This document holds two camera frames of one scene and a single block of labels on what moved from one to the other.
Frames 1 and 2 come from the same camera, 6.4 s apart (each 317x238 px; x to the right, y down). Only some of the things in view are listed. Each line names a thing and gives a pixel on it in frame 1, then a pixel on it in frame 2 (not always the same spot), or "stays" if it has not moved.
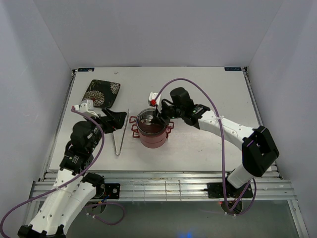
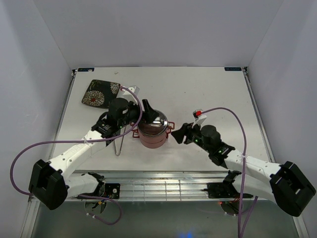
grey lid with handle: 144,118 stays
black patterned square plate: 102,93 stays
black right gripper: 160,119 -> 186,130
